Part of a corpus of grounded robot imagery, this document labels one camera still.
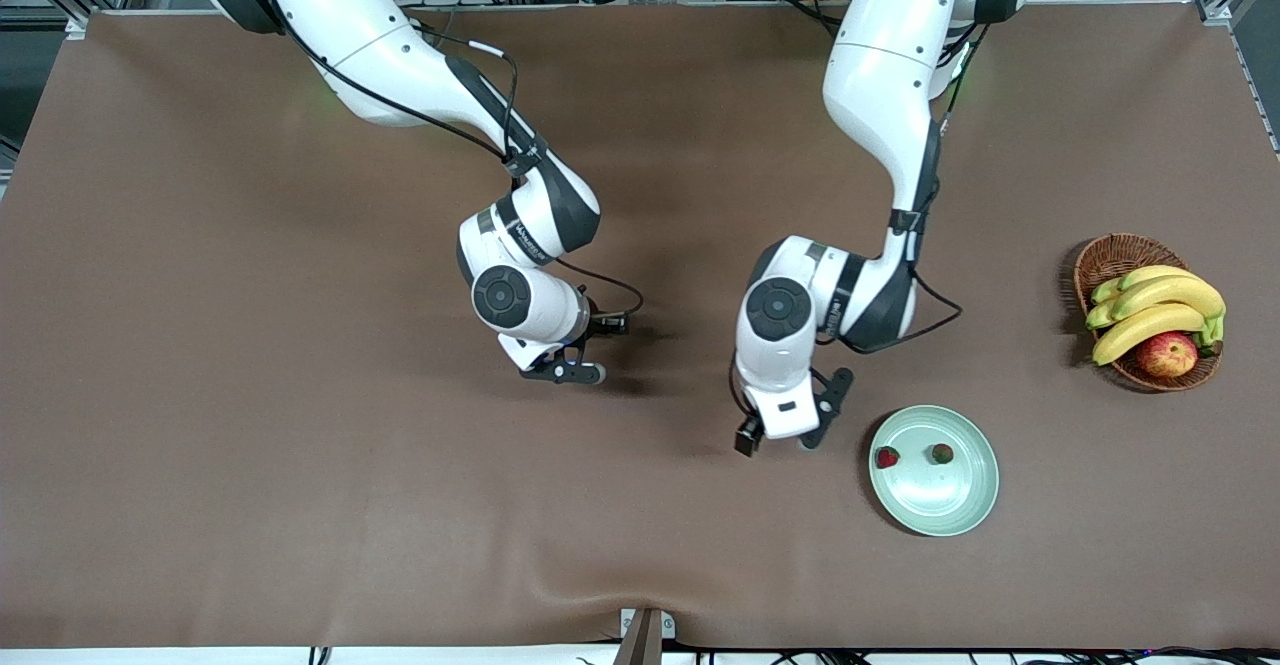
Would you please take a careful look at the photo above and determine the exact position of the red apple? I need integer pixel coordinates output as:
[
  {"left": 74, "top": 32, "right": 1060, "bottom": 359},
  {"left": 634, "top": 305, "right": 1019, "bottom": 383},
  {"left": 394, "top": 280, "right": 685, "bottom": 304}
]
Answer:
[{"left": 1135, "top": 331, "right": 1200, "bottom": 379}]

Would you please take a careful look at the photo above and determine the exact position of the pale green round plate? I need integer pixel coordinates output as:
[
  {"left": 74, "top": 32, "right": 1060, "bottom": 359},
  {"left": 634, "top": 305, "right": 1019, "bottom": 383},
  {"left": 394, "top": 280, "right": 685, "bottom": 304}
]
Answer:
[{"left": 868, "top": 404, "right": 1000, "bottom": 538}]

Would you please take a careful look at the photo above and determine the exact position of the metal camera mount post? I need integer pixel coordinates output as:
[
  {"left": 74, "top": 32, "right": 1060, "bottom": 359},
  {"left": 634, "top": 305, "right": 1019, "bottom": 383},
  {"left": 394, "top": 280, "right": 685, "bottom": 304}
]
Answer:
[{"left": 612, "top": 607, "right": 677, "bottom": 665}]

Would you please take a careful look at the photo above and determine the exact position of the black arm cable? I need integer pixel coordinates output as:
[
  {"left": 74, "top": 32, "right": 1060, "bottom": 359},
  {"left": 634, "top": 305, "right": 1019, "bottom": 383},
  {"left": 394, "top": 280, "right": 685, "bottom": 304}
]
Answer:
[
  {"left": 728, "top": 25, "right": 991, "bottom": 418},
  {"left": 262, "top": 0, "right": 644, "bottom": 318}
]

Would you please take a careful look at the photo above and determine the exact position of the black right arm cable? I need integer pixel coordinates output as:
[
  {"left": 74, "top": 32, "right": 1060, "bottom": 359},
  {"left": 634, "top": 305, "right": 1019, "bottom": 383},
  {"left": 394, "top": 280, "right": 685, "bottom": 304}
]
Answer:
[{"left": 262, "top": 0, "right": 644, "bottom": 318}]

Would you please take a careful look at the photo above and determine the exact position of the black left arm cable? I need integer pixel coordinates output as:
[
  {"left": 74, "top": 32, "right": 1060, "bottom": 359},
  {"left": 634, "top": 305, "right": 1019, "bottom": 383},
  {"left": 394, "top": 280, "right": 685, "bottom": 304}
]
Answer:
[{"left": 728, "top": 25, "right": 991, "bottom": 418}]

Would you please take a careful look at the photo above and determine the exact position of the brown wicker basket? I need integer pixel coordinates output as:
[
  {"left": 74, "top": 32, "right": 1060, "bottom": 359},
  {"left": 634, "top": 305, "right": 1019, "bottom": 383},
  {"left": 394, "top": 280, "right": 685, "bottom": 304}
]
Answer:
[{"left": 1073, "top": 233, "right": 1223, "bottom": 393}]

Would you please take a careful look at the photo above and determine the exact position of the yellow banana bunch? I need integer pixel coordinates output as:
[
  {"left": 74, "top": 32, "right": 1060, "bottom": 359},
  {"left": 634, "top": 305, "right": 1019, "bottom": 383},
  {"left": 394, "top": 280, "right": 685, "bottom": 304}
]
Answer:
[{"left": 1085, "top": 264, "right": 1227, "bottom": 368}]

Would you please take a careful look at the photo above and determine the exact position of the brown table mat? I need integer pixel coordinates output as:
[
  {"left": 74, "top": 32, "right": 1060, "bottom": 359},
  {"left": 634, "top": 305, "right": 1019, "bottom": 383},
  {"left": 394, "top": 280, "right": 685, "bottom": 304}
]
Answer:
[{"left": 0, "top": 0, "right": 1280, "bottom": 651}]

